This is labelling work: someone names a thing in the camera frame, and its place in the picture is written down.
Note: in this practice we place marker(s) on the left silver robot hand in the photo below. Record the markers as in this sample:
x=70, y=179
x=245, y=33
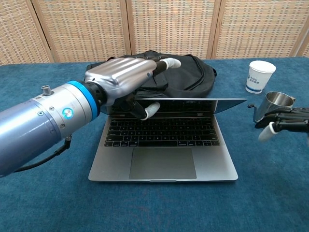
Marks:
x=120, y=75

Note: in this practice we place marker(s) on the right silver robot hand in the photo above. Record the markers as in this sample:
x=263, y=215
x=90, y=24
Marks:
x=287, y=120

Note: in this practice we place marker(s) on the silver laptop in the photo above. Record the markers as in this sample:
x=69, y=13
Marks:
x=164, y=159

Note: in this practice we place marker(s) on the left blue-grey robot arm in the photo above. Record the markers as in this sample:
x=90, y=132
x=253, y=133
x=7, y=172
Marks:
x=36, y=125

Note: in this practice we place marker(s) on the stainless steel pitcher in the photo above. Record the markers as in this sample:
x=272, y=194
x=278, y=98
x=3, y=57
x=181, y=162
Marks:
x=277, y=104

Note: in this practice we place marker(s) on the white paper cup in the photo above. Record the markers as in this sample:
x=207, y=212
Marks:
x=259, y=77

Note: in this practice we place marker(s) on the blue table cloth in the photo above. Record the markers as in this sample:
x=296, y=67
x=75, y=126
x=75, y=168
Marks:
x=265, y=181

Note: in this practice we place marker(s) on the woven wooden folding screen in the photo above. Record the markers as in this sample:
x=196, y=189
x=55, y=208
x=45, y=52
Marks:
x=169, y=29

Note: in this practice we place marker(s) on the black backpack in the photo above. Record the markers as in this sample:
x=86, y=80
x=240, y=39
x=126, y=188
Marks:
x=193, y=79

